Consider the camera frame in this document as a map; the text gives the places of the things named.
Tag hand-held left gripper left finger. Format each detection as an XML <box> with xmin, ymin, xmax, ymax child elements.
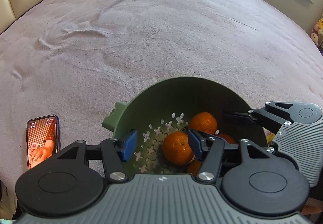
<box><xmin>58</xmin><ymin>129</ymin><xmax>138</xmax><ymax>184</ymax></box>

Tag smartphone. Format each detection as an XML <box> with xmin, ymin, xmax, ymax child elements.
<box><xmin>26</xmin><ymin>115</ymin><xmax>61</xmax><ymax>170</ymax></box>

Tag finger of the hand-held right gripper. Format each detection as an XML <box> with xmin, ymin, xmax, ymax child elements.
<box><xmin>223</xmin><ymin>101</ymin><xmax>301</xmax><ymax>134</ymax></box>

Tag orange mandarin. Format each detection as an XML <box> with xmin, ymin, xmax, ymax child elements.
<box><xmin>216</xmin><ymin>133</ymin><xmax>236</xmax><ymax>145</ymax></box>
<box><xmin>162</xmin><ymin>131</ymin><xmax>194</xmax><ymax>165</ymax></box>
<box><xmin>189</xmin><ymin>112</ymin><xmax>218</xmax><ymax>135</ymax></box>
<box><xmin>187</xmin><ymin>160</ymin><xmax>203</xmax><ymax>175</ymax></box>

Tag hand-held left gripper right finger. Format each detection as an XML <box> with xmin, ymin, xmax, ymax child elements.
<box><xmin>187</xmin><ymin>129</ymin><xmax>276</xmax><ymax>184</ymax></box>

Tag green colander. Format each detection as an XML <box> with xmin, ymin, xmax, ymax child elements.
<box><xmin>102</xmin><ymin>76</ymin><xmax>268</xmax><ymax>174</ymax></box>

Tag hanging stuffed toys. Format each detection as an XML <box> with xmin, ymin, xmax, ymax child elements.
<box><xmin>310</xmin><ymin>14</ymin><xmax>323</xmax><ymax>49</ymax></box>

